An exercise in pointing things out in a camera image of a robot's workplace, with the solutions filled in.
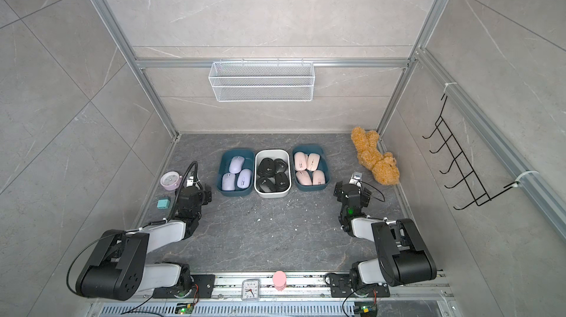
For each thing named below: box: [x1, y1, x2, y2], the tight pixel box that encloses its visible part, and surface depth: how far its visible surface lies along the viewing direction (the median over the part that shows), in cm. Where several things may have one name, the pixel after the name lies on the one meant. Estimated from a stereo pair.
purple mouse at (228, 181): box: [221, 172, 236, 191], surface depth 99 cm
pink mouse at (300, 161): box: [294, 151, 308, 172], surface depth 104 cm
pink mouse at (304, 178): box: [296, 170, 313, 186], surface depth 100 cm
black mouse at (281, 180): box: [274, 172, 289, 190], surface depth 97 cm
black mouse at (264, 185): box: [257, 176, 278, 193], surface depth 95 cm
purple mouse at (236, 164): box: [228, 155, 246, 174], surface depth 106 cm
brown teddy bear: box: [350, 126, 401, 186], surface depth 99 cm
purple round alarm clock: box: [159, 171, 183, 191], surface depth 100 cm
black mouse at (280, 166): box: [274, 158, 289, 174], surface depth 102 cm
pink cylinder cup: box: [272, 270, 287, 292], surface depth 69 cm
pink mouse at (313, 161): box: [306, 153, 321, 172], surface depth 106 cm
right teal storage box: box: [292, 143, 331, 193], surface depth 103 cm
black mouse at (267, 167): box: [257, 157, 276, 178], surface depth 100 cm
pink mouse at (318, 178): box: [312, 169, 326, 186], surface depth 100 cm
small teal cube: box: [156, 199, 171, 210], surface depth 93 cm
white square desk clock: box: [240, 278, 261, 302], surface depth 73 cm
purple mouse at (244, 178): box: [236, 168, 253, 189], surface depth 100 cm
